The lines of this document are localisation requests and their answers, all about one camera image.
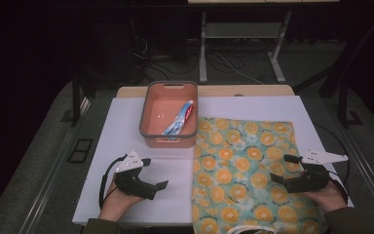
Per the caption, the wooden table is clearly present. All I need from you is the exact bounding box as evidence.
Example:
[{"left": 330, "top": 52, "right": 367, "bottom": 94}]
[{"left": 115, "top": 84, "right": 296, "bottom": 98}]

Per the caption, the bundle of floor cables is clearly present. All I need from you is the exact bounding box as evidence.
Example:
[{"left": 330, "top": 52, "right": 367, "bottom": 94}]
[{"left": 131, "top": 34, "right": 265, "bottom": 86}]

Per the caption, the white board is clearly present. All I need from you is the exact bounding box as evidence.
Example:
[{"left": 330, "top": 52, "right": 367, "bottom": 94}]
[{"left": 71, "top": 95, "right": 355, "bottom": 227}]

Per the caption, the black metal stand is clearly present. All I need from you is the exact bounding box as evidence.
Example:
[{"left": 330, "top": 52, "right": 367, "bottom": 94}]
[
  {"left": 60, "top": 69, "right": 95, "bottom": 128},
  {"left": 292, "top": 14, "right": 374, "bottom": 130}
]

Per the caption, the toothpaste tube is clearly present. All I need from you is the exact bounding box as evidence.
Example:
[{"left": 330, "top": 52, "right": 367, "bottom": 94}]
[{"left": 162, "top": 99, "right": 195, "bottom": 137}]

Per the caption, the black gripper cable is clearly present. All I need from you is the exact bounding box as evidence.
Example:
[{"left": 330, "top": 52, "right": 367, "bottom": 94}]
[
  {"left": 314, "top": 123, "right": 352, "bottom": 204},
  {"left": 98, "top": 154, "right": 129, "bottom": 210}
]

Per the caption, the person's right hand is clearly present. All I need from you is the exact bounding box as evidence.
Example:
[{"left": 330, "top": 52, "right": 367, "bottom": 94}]
[{"left": 302, "top": 179, "right": 348, "bottom": 214}]

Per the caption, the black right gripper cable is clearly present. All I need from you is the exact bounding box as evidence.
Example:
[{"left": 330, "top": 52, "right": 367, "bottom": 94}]
[{"left": 314, "top": 123, "right": 352, "bottom": 204}]

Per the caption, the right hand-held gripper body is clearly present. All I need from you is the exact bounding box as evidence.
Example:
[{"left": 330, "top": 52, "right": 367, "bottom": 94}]
[{"left": 284, "top": 148, "right": 350, "bottom": 194}]

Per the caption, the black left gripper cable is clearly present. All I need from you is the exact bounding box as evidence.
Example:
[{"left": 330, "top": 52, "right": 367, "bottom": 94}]
[{"left": 98, "top": 154, "right": 129, "bottom": 210}]

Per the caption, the orange plastic bin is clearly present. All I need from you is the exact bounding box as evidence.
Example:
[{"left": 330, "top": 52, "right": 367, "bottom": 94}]
[{"left": 138, "top": 80, "right": 199, "bottom": 149}]

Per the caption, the black floor outlet plate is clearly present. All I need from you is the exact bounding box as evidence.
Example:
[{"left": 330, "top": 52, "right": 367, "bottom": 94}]
[{"left": 66, "top": 137, "right": 94, "bottom": 165}]

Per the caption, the person's left hand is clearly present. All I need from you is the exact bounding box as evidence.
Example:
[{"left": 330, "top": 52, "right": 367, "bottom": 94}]
[{"left": 97, "top": 180, "right": 146, "bottom": 222}]

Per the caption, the orange slice print cloth bag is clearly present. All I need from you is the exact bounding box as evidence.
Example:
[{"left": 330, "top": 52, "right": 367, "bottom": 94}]
[{"left": 191, "top": 116, "right": 323, "bottom": 234}]

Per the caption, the grey metal desk frame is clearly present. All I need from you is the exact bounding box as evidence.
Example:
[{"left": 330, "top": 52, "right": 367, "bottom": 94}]
[{"left": 198, "top": 11, "right": 293, "bottom": 85}]

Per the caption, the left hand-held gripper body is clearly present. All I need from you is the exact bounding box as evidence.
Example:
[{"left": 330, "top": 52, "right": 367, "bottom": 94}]
[{"left": 114, "top": 149, "right": 159, "bottom": 200}]

